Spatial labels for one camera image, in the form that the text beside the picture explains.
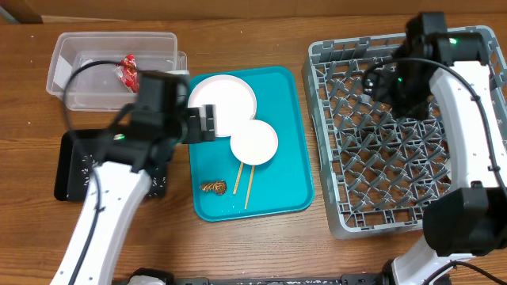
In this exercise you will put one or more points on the right wooden chopstick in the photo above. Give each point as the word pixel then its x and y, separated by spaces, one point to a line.
pixel 252 171

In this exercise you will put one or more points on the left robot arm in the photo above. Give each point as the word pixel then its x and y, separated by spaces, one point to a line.
pixel 139 141

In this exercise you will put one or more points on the black plastic tray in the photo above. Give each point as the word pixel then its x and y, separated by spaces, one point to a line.
pixel 86 138

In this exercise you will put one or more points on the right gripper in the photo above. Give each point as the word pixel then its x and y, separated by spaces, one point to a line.
pixel 379 77

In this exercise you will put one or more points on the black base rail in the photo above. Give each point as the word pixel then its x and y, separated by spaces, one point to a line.
pixel 152 276

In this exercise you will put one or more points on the small white bowl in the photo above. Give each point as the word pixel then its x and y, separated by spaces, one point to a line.
pixel 254 142

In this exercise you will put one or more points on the wooden chopstick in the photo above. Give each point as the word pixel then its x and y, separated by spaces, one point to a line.
pixel 252 171
pixel 238 178

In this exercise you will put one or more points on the teal serving tray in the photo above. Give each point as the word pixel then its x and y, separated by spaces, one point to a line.
pixel 284 183

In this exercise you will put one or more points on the white rice pile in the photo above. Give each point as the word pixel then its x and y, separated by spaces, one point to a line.
pixel 73 177

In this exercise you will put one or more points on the brown dried mushroom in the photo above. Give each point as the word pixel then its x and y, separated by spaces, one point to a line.
pixel 219 187

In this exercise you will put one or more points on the clear plastic bin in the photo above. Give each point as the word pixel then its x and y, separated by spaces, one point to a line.
pixel 98 88

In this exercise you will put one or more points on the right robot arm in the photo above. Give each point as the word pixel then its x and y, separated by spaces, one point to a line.
pixel 470 220

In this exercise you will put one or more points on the grey dishwasher rack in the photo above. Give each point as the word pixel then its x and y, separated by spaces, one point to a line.
pixel 378 171

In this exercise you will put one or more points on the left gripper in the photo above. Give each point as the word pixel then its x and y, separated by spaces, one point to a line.
pixel 195 131

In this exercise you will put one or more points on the large white plate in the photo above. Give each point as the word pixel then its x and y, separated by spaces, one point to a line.
pixel 233 98

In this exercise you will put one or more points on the red snack wrapper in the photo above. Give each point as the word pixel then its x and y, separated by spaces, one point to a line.
pixel 126 72

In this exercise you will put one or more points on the left wooden chopstick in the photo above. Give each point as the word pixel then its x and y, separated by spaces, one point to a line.
pixel 238 178

